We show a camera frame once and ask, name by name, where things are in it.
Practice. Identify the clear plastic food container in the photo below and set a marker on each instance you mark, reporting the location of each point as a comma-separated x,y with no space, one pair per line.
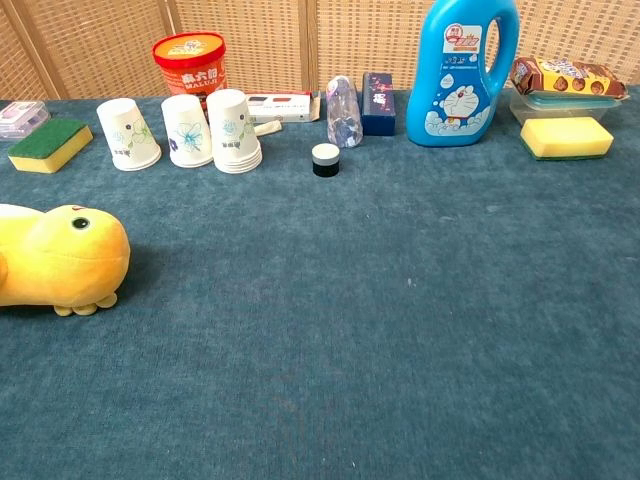
560,106

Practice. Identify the white floral paper cup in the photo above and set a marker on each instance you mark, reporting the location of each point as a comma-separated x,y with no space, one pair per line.
186,130
126,132

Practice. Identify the yellow sponge green base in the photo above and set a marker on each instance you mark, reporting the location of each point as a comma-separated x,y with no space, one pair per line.
567,137

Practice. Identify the green and yellow sponge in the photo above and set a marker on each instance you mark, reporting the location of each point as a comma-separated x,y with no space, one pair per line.
47,142

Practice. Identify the small black jar white lid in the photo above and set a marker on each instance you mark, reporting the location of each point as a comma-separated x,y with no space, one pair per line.
326,160

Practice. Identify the white flat carton box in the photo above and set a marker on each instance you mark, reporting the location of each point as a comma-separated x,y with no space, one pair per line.
282,106

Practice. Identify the stack of white paper cups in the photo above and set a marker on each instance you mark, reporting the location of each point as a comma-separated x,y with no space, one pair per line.
232,132

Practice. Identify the blue carpet table cloth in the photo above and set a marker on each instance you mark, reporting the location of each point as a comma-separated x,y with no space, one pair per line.
350,310

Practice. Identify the woven rattan folding screen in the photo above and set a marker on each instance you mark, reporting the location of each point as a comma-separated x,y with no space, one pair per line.
280,40

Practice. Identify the clear purple patterned bottle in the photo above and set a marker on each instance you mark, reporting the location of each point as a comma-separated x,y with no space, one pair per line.
343,112

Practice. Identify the yellow plush toy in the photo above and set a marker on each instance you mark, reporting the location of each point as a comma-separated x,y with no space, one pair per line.
60,260

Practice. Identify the blue detergent bottle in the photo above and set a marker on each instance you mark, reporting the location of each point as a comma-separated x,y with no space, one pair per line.
450,90

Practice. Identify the clear plastic box purple contents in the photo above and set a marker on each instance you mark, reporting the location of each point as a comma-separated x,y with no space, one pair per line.
20,119

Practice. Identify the dark blue rectangular box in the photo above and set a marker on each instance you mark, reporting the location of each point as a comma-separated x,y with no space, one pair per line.
378,102

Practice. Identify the red instant noodle tub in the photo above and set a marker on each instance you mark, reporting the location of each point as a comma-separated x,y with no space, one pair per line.
191,62

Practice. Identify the chocolate cookie snack package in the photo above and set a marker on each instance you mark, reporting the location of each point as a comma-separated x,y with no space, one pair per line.
565,77

